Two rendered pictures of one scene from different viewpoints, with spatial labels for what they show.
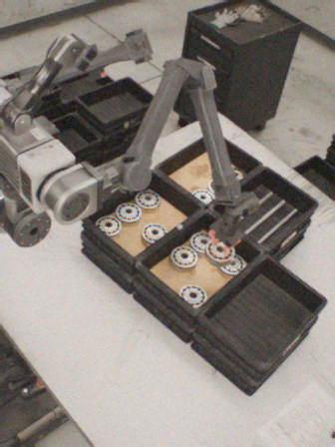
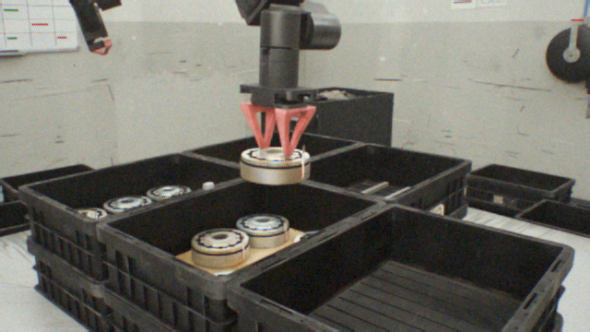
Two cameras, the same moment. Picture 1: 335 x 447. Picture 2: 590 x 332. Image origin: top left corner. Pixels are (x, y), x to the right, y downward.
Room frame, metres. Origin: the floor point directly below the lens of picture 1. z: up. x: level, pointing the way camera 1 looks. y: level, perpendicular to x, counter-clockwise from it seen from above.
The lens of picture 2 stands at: (0.58, -0.27, 1.22)
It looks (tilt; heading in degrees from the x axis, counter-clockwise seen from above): 15 degrees down; 5
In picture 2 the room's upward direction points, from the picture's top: straight up
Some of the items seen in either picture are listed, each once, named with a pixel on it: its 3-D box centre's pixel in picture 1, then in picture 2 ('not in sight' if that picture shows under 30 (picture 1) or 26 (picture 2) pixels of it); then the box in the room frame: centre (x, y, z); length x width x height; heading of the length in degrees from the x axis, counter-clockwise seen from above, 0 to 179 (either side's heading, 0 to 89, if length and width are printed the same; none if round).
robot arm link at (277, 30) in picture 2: (233, 213); (283, 29); (1.31, -0.20, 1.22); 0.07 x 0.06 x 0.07; 137
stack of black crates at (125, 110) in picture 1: (115, 129); not in sight; (2.68, 0.41, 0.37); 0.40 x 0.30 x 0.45; 138
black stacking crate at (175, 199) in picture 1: (142, 222); (147, 208); (1.53, 0.10, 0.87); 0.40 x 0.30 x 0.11; 144
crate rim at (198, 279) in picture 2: (201, 258); (249, 219); (1.35, -0.14, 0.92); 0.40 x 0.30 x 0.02; 144
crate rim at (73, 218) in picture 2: (143, 213); (145, 184); (1.53, 0.10, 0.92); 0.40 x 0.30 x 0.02; 144
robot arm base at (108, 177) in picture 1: (101, 182); not in sight; (1.12, 0.20, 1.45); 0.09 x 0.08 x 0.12; 48
